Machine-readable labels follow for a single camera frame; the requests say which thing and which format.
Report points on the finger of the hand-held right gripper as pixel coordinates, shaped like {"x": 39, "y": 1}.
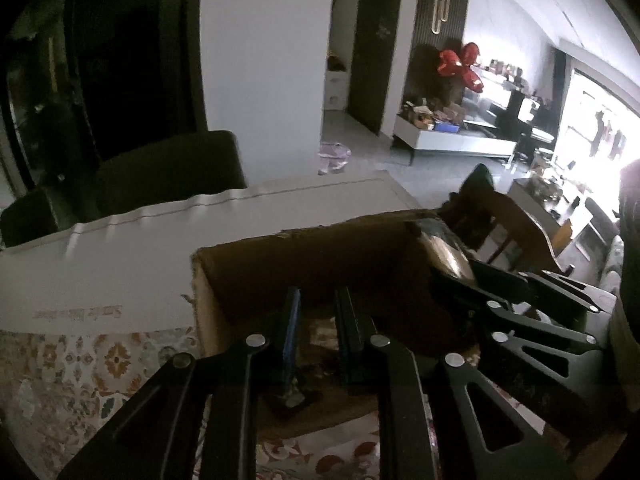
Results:
{"x": 465, "y": 292}
{"x": 500, "y": 275}

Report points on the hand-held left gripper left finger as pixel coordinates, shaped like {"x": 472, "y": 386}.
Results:
{"x": 291, "y": 330}

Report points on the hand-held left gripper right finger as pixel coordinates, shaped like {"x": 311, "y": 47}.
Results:
{"x": 350, "y": 340}

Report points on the dark green gold packet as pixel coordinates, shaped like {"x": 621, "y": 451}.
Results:
{"x": 445, "y": 255}

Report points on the small purple candy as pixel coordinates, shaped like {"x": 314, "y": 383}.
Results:
{"x": 294, "y": 400}

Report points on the brown cardboard box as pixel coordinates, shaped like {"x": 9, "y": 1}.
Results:
{"x": 240, "y": 280}

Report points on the dark wooden chair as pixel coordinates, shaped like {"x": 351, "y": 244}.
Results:
{"x": 520, "y": 230}

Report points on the grey coffee table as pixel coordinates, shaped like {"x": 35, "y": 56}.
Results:
{"x": 535, "y": 195}

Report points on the white low cabinet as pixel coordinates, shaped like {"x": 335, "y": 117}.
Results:
{"x": 450, "y": 142}

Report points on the black monitor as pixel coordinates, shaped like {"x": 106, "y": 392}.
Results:
{"x": 515, "y": 110}

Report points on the white table cover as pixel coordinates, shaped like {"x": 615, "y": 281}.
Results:
{"x": 150, "y": 260}

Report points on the purple plastic bag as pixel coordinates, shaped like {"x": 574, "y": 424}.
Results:
{"x": 334, "y": 156}

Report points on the dark upholstered chair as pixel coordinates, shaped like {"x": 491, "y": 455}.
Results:
{"x": 170, "y": 170}
{"x": 35, "y": 217}

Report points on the red foil balloon bunch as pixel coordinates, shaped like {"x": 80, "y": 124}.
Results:
{"x": 457, "y": 65}

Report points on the patterned table runner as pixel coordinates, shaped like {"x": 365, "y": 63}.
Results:
{"x": 75, "y": 375}

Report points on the white storage boxes stack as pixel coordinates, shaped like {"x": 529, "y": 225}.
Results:
{"x": 336, "y": 85}

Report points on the dark room door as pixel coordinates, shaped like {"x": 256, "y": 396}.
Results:
{"x": 375, "y": 50}

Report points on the glass sliding door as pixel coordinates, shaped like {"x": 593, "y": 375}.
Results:
{"x": 100, "y": 60}

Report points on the gold loop wall lamp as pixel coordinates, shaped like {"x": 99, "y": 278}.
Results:
{"x": 441, "y": 10}

